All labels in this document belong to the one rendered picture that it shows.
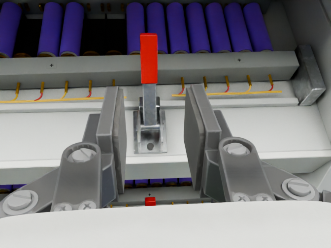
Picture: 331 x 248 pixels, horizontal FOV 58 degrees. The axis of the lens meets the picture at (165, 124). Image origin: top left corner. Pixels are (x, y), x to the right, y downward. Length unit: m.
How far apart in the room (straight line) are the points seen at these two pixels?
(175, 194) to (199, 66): 0.20
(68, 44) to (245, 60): 0.16
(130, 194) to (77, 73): 0.20
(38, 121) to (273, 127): 0.20
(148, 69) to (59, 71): 0.09
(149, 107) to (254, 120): 0.10
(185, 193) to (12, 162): 0.23
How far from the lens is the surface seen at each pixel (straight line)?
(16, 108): 0.28
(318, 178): 0.32
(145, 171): 0.27
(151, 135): 0.25
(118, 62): 0.27
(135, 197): 0.41
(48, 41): 0.30
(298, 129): 0.29
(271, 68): 0.29
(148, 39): 0.21
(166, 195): 0.41
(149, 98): 0.23
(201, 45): 0.29
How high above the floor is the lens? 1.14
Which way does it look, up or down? 42 degrees down
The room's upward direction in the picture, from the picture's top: 2 degrees clockwise
